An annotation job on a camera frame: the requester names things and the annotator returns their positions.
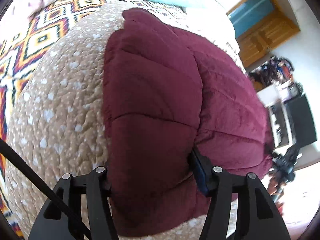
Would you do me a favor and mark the blue curtain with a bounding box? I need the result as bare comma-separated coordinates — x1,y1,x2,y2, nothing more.
230,0,273,38

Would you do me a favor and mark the black television screen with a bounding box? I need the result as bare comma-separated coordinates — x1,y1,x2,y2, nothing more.
284,94,317,148

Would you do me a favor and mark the shelf with clothes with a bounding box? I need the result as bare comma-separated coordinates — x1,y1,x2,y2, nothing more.
247,56,295,92

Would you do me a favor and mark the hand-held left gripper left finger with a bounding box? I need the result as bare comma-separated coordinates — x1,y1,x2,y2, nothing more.
28,166,120,240

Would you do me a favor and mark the beige patterned quilted bedspread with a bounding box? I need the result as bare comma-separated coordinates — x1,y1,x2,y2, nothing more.
0,0,244,240

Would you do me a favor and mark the maroon puffer jacket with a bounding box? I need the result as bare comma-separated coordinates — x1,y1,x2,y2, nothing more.
102,7,275,238

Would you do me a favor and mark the black strap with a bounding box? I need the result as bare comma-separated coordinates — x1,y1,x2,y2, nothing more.
0,139,92,240

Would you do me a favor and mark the white cabinet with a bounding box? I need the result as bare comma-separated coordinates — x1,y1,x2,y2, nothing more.
257,84,298,148

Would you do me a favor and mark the wooden door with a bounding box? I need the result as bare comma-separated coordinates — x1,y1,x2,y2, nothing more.
226,0,301,68

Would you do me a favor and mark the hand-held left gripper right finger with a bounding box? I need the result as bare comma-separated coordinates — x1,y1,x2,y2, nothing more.
188,147,292,240

